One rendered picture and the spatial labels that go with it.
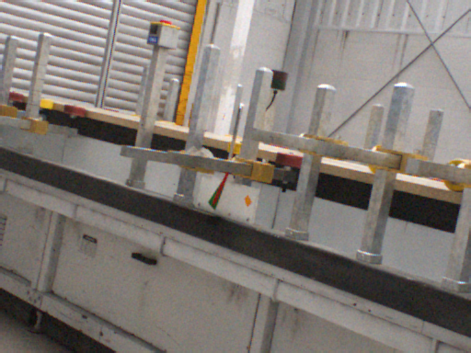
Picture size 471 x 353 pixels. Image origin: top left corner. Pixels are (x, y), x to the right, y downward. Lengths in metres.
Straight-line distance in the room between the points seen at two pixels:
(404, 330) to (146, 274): 1.34
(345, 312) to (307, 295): 0.13
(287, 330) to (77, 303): 1.14
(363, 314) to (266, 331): 0.59
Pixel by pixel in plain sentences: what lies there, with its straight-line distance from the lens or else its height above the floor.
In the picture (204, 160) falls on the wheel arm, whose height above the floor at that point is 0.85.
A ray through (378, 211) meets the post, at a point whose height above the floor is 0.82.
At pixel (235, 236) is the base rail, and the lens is 2.59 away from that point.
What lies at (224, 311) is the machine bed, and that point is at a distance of 3.03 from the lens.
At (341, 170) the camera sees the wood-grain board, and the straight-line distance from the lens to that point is 2.64.
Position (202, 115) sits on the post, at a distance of 2.82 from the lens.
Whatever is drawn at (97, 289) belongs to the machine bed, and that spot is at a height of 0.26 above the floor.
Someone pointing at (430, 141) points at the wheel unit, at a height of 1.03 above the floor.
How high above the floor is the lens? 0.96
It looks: 3 degrees down
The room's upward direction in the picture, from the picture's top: 11 degrees clockwise
